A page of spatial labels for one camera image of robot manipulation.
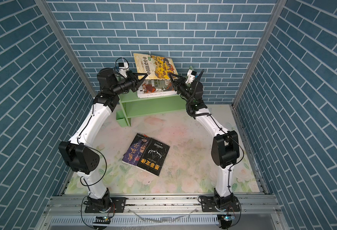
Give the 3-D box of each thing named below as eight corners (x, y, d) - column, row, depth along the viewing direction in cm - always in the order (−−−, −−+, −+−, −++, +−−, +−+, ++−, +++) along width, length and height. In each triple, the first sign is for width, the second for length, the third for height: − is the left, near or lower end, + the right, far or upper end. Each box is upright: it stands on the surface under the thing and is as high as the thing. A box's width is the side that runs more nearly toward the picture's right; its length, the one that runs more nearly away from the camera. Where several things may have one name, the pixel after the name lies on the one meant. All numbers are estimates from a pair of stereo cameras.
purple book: (122, 162, 90) (121, 159, 87) (137, 135, 103) (136, 132, 100) (137, 166, 88) (136, 164, 86) (150, 138, 102) (149, 135, 99)
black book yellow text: (137, 168, 88) (135, 165, 84) (151, 141, 100) (150, 137, 97) (158, 176, 85) (157, 173, 81) (170, 147, 97) (169, 144, 94)
